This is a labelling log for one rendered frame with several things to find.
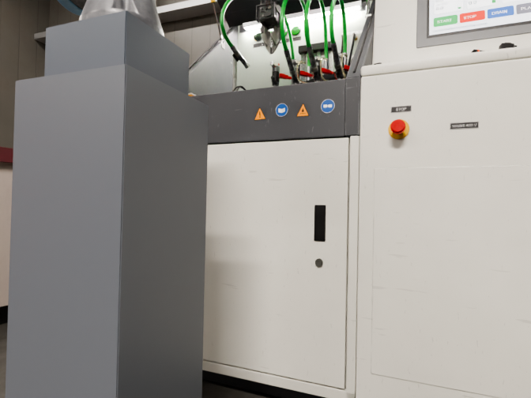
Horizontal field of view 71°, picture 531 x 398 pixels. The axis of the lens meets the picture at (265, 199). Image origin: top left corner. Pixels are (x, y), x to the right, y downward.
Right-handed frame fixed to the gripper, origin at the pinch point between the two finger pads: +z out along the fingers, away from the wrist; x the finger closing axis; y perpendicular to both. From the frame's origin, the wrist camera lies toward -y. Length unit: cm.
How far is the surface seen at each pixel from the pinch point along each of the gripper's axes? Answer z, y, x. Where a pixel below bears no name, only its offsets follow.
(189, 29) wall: -112, -173, -158
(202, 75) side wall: 4.2, -2.7, -31.1
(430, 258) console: 68, 22, 53
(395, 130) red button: 37, 26, 44
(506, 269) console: 70, 22, 69
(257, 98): 23.7, 21.9, 4.7
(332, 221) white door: 60, 22, 28
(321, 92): 24.0, 21.8, 24.4
